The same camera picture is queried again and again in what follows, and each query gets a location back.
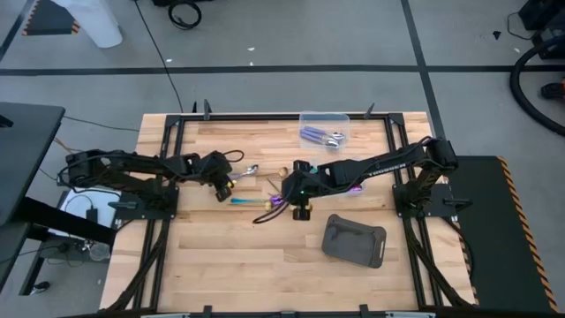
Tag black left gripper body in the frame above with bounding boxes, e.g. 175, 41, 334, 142
193, 149, 235, 189

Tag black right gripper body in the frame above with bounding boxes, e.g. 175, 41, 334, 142
281, 159, 333, 209

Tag purple handled silver spoon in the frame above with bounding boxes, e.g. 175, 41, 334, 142
299, 132, 341, 150
228, 163, 260, 182
301, 128, 343, 145
304, 125, 347, 140

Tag white flat box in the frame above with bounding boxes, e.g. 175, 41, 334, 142
47, 185, 121, 239

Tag clear plastic cup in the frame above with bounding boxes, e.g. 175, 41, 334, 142
89, 241, 111, 262

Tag white round pillar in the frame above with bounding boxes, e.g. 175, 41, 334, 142
52, 0, 124, 49

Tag black desk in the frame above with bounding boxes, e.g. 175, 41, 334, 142
0, 102, 118, 295

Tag large black hazard-edged mat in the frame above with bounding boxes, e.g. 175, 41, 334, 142
441, 155, 561, 315

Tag small hazard striped mat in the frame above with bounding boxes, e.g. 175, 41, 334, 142
21, 0, 81, 36

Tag orange black tool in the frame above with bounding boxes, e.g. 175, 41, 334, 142
540, 77, 565, 101

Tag black equipment case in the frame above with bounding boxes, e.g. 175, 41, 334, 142
516, 0, 565, 61

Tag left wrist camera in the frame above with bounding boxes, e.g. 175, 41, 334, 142
214, 184, 234, 203

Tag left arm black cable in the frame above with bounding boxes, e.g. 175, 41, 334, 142
220, 148, 245, 163

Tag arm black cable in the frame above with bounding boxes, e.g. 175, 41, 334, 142
220, 148, 245, 163
252, 193, 301, 225

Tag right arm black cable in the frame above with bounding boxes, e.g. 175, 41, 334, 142
252, 193, 301, 225

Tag black aluminium rig frame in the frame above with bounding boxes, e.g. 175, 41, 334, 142
99, 100, 478, 318

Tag long black floor cable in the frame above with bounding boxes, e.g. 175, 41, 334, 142
133, 0, 185, 114

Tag thin black floor cable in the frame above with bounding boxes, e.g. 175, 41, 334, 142
61, 115, 141, 133

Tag yellow floor cable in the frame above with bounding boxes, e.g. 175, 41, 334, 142
52, 136, 89, 155

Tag coiled black cable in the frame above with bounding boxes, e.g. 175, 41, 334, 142
167, 0, 203, 31

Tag thick black hose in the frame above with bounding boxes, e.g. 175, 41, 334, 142
508, 36, 565, 138

